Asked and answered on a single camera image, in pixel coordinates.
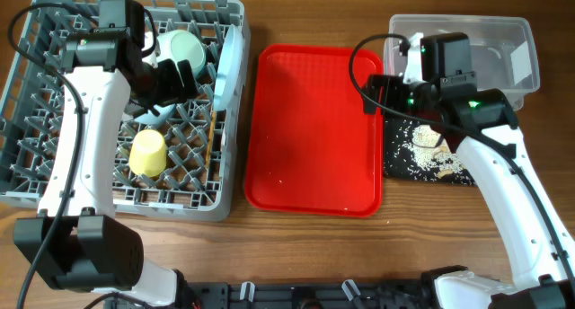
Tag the light blue plate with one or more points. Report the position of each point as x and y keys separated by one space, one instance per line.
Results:
x=228 y=68

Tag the light blue small bowl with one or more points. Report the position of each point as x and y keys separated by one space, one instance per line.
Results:
x=150 y=119

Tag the white plastic fork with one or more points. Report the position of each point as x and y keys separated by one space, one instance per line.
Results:
x=223 y=131

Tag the pile of white rice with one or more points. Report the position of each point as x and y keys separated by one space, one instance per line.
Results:
x=422 y=152

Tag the mint green bowl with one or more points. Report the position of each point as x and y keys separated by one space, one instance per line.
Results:
x=181 y=45

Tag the grey plastic dishwasher rack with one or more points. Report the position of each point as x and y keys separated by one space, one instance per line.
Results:
x=32 y=108

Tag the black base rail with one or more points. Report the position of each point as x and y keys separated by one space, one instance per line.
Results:
x=395 y=293

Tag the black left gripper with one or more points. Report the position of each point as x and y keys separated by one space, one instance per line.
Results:
x=175 y=89

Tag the red plastic tray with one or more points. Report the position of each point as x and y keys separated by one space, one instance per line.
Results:
x=312 y=147

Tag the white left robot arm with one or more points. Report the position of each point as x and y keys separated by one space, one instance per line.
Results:
x=75 y=241

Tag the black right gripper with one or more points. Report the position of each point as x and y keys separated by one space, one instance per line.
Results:
x=394 y=88

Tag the clear plastic waste bin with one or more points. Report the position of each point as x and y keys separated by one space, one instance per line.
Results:
x=502 y=48

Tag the peanut shell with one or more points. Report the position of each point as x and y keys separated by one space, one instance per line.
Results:
x=444 y=173

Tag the wooden chopstick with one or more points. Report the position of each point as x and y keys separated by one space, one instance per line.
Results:
x=211 y=134

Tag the black waste tray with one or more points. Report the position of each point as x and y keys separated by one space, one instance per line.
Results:
x=404 y=165

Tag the yellow plastic cup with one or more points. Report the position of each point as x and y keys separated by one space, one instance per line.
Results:
x=148 y=153

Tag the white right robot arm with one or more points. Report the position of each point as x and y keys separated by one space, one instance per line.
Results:
x=439 y=89

